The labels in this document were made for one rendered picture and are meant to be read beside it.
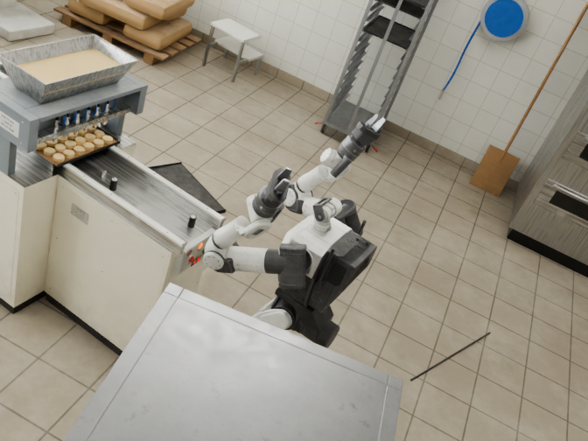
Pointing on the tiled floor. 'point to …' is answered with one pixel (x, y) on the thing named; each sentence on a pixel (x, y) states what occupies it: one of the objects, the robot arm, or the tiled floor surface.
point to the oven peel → (506, 163)
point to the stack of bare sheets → (172, 171)
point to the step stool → (234, 43)
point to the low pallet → (127, 37)
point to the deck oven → (557, 191)
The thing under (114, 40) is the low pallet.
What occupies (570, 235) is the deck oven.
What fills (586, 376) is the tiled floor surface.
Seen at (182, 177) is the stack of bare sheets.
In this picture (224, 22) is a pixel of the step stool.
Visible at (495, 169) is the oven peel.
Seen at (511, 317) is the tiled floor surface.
